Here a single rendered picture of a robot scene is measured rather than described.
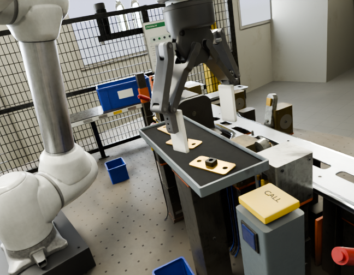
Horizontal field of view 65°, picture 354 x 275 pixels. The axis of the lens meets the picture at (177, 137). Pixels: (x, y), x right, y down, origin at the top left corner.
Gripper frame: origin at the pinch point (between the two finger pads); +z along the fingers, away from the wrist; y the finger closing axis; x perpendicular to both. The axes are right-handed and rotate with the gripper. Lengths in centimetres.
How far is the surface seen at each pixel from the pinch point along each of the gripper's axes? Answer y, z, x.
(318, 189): 23.3, 23.2, -10.4
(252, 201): -5.7, 7.4, -11.5
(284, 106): 65, 19, 17
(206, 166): -1.1, 7.1, 0.4
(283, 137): 47, 23, 9
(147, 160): 50, 53, 95
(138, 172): 38, 53, 89
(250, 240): -8.0, 12.6, -12.0
